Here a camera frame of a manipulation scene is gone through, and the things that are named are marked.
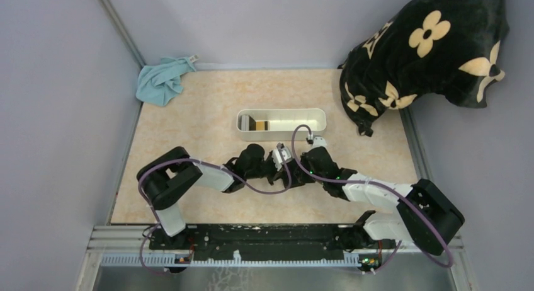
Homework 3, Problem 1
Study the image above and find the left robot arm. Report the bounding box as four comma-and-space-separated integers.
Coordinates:
136, 144, 298, 237

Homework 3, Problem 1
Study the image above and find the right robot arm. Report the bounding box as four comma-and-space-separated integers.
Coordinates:
300, 147, 465, 255

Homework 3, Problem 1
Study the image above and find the white plastic tray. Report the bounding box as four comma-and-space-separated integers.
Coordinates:
236, 108, 327, 142

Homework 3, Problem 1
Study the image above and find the teal cloth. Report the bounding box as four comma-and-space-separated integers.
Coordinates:
135, 55, 199, 106

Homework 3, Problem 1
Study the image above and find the black floral blanket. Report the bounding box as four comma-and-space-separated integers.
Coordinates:
339, 0, 509, 137

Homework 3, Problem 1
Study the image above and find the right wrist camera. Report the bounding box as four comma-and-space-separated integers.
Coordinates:
306, 134, 327, 149

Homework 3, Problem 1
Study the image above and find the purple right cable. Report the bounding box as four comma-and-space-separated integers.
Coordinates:
291, 124, 455, 269

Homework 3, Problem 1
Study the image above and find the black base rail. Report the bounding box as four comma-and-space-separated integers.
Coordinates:
149, 224, 396, 261

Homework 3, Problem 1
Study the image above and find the aluminium frame rail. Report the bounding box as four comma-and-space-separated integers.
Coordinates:
88, 224, 444, 271

